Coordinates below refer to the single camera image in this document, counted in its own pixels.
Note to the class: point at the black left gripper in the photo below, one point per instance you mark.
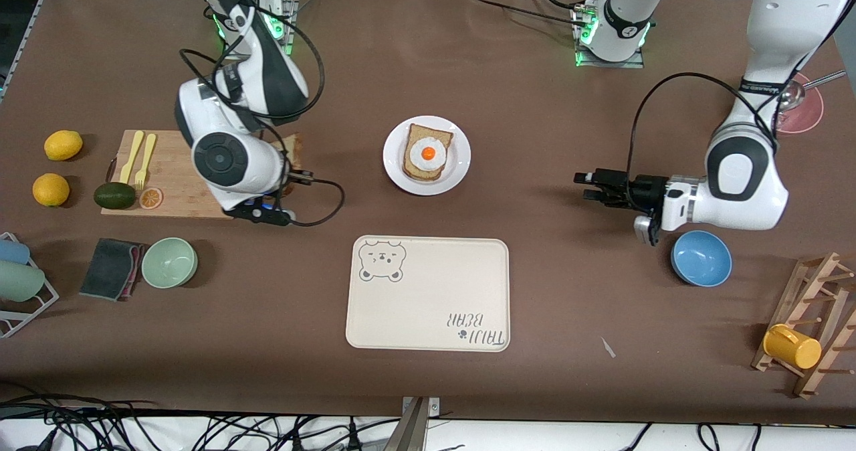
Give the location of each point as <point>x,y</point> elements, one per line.
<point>643,191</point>

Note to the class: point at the brown bread slice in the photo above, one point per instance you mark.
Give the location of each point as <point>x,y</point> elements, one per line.
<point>418,133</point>
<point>294,150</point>

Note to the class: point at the round white plate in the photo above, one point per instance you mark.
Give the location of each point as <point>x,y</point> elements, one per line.
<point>394,170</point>

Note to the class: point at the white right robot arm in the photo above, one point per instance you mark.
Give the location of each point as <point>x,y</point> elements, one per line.
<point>234,163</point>

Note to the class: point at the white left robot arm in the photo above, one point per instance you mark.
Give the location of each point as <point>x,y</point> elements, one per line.
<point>742,183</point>

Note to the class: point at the bamboo cutting board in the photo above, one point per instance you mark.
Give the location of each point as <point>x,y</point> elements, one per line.
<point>174,183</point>

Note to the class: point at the pale green bowl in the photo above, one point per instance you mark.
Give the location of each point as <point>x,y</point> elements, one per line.
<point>168,262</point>

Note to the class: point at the brown table cover mat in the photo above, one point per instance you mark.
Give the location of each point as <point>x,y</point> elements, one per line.
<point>535,103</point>

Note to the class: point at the orange slice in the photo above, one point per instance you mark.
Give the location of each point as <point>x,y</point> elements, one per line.
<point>150,198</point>

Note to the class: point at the blue bowl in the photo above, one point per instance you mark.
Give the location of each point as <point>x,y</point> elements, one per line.
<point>701,260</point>

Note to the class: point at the yellow plastic fork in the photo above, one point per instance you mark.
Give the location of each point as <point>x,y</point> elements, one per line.
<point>146,160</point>

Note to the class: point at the pink cloth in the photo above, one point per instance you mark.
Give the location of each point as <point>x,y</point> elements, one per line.
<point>137,267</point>

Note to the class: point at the yellow plastic knife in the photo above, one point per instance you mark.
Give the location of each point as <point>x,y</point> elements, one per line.
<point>132,156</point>

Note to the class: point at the dark green avocado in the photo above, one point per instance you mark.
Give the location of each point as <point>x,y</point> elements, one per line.
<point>115,195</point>

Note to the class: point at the small white tape scrap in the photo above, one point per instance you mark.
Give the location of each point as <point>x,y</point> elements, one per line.
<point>608,348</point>

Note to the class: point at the dark grey cloth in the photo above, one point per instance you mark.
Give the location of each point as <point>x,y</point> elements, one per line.
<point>107,270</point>

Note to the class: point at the fried egg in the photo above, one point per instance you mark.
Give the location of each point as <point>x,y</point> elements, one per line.
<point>428,153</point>

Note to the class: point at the cream bear print tray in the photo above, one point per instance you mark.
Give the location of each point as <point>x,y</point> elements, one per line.
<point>428,297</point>

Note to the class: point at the metal scoop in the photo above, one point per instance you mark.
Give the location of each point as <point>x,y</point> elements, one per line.
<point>792,96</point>

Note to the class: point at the yellow lemon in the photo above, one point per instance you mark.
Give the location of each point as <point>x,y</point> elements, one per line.
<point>63,145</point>

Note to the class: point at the round yellow-orange citrus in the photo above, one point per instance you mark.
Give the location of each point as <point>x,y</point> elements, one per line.
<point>51,190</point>

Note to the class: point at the pink bowl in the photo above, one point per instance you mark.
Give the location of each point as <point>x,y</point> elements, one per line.
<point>806,113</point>

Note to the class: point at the wooden mug rack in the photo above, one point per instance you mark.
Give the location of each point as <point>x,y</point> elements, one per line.
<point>826,284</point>

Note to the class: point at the yellow mug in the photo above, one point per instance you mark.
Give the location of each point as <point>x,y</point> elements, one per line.
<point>792,347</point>

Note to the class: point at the pale green cup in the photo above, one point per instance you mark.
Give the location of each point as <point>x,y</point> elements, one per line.
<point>20,282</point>

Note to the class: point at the light blue cup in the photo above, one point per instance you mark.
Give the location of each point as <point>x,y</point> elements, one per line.
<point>12,251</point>

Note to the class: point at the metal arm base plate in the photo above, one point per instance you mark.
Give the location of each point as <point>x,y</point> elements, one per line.
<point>292,9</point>
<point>605,64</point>

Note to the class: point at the metal clamp bracket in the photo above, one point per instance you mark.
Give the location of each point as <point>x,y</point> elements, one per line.
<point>411,427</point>

